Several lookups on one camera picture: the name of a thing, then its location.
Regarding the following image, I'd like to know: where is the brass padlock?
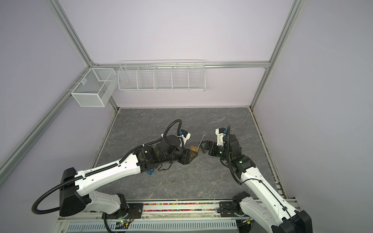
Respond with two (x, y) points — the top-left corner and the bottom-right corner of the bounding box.
(190, 135), (205, 152)

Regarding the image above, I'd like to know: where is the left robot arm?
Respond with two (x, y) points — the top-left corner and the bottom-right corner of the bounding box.
(32, 119), (198, 217)

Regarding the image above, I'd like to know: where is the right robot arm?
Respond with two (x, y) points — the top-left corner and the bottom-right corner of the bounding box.
(199, 127), (313, 233)

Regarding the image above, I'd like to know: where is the white mesh box basket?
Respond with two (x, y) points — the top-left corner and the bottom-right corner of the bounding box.
(71, 68), (118, 107)

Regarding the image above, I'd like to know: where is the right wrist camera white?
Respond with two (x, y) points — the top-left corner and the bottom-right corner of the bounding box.
(215, 128), (227, 146)

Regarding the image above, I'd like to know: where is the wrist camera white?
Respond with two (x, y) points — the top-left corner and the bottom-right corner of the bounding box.
(180, 129), (191, 143)
(215, 128), (227, 146)

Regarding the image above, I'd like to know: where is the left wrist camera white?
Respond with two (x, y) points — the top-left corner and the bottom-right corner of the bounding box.
(180, 129), (191, 143)

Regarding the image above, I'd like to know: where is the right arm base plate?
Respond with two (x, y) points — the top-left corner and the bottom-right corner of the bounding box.
(217, 200), (243, 217)

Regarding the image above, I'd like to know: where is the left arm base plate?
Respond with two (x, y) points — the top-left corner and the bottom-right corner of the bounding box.
(106, 203), (144, 219)

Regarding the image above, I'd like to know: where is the white wire shelf basket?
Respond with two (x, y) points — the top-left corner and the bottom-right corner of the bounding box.
(117, 60), (206, 91)

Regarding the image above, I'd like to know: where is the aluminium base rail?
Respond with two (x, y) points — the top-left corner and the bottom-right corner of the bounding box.
(56, 198), (304, 223)

